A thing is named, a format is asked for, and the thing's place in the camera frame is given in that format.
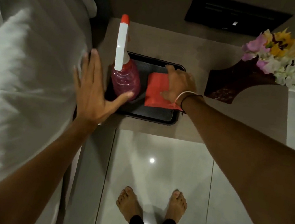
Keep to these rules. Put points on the person's right hand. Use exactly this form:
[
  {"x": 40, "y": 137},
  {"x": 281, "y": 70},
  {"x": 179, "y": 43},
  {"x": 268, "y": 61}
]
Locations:
[{"x": 181, "y": 83}]

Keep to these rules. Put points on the person's left hand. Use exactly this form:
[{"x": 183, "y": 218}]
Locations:
[{"x": 91, "y": 100}]

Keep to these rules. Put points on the person's left little finger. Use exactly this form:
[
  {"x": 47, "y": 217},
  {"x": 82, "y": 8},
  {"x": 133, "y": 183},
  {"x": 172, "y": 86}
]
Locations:
[{"x": 76, "y": 77}]

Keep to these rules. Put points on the person's left middle finger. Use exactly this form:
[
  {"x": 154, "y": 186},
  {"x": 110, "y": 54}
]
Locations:
[{"x": 92, "y": 64}]

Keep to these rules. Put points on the person's left thumb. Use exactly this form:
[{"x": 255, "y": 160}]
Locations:
[{"x": 122, "y": 97}]

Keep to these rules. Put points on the person's right thumb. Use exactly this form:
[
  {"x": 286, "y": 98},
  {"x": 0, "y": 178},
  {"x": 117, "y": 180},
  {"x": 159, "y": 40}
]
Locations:
[{"x": 167, "y": 95}]

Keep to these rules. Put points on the red cloth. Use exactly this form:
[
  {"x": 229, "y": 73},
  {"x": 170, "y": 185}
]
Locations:
[{"x": 154, "y": 89}]

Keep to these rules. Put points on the person's left forearm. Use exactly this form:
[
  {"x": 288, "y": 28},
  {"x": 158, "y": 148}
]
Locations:
[{"x": 23, "y": 175}]

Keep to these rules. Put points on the person's right forearm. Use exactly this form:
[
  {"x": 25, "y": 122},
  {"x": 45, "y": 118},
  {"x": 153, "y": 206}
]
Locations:
[{"x": 251, "y": 169}]

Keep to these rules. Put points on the pink spray bottle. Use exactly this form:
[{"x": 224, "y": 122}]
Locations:
[{"x": 124, "y": 80}]

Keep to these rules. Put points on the black rectangular tray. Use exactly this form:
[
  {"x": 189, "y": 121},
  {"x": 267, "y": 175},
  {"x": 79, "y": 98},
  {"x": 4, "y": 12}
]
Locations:
[{"x": 150, "y": 113}]

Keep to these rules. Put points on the white bed duvet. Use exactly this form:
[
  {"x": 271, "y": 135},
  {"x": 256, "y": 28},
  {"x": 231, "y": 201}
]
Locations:
[{"x": 24, "y": 71}]

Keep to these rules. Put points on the dark brown wooden vase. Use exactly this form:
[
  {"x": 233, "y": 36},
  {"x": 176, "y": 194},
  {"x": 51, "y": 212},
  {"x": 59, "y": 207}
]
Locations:
[{"x": 231, "y": 81}]

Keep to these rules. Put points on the person's left foot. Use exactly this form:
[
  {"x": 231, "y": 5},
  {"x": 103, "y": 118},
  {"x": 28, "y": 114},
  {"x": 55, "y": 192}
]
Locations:
[{"x": 129, "y": 204}]

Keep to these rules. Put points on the person's foot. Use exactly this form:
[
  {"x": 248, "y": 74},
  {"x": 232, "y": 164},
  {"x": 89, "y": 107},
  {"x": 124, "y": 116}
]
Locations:
[
  {"x": 176, "y": 206},
  {"x": 129, "y": 204}
]

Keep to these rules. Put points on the person's right foot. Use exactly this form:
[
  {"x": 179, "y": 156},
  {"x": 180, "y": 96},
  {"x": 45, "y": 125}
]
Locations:
[{"x": 176, "y": 206}]

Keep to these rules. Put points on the artificial flower bouquet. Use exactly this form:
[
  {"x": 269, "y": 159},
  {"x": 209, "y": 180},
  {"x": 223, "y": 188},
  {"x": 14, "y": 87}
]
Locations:
[{"x": 276, "y": 54}]

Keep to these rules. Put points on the black wall switch panel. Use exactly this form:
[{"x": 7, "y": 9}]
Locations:
[{"x": 232, "y": 15}]

